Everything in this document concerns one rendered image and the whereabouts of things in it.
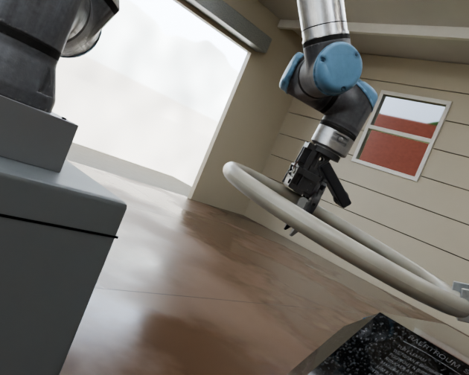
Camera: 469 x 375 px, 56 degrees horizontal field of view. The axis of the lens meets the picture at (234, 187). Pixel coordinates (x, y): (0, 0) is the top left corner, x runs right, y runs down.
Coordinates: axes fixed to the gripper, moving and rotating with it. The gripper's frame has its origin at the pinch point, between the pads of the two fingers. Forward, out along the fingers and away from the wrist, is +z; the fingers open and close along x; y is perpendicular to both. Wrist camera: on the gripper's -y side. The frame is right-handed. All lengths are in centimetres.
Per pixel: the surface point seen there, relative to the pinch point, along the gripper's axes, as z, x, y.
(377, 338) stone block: 9.6, 19.1, -20.6
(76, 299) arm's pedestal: 23, 30, 36
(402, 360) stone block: 9.8, 25.2, -23.4
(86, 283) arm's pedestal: 20, 29, 36
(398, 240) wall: 5, -579, -370
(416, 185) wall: -89, -593, -355
